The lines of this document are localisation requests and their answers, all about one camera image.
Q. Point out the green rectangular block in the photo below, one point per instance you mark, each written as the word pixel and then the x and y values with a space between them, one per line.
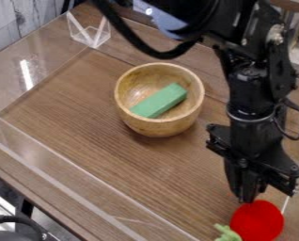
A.
pixel 161 101

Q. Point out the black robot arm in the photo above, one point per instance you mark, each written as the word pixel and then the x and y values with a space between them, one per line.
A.
pixel 251 45

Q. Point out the black table leg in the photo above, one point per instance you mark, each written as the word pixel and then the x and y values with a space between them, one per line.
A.
pixel 23 210

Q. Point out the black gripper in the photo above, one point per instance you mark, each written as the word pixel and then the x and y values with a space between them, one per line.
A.
pixel 255 159

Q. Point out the wooden bowl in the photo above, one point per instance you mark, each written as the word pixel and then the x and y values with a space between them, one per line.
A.
pixel 139 83

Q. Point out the clear acrylic tray wall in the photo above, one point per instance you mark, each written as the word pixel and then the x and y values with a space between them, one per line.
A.
pixel 88 206

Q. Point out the clear acrylic corner bracket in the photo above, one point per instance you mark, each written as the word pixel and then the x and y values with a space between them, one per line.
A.
pixel 91 36

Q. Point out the red felt fruit green leaf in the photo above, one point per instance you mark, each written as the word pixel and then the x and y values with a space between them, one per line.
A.
pixel 257 222

